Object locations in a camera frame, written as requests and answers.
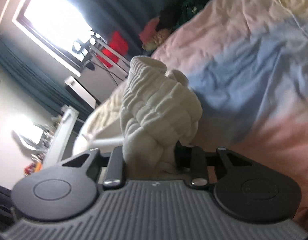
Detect pastel pink blue bedsheet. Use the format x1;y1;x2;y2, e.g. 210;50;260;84
73;0;308;230

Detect dark teal left curtain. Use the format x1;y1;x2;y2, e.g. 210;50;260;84
0;36;92;133

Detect vanity mirror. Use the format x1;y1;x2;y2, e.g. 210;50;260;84
13;123;53;152

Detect red cloth on tripod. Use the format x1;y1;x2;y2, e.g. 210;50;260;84
96;31;130;66

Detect dark teal curtain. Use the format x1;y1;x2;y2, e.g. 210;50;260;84
67;0;176;57
0;36;92;133

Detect white garment with black stripe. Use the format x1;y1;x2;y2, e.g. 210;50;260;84
90;55;203;181

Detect dark teal right curtain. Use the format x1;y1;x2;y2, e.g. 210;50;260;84
67;0;176;57

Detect silver tripod stand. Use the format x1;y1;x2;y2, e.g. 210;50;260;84
72;32;130;81

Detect white dressing table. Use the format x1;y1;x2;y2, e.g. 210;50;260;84
42;105;79;169

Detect bright window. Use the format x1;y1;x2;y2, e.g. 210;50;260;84
12;0;95;77

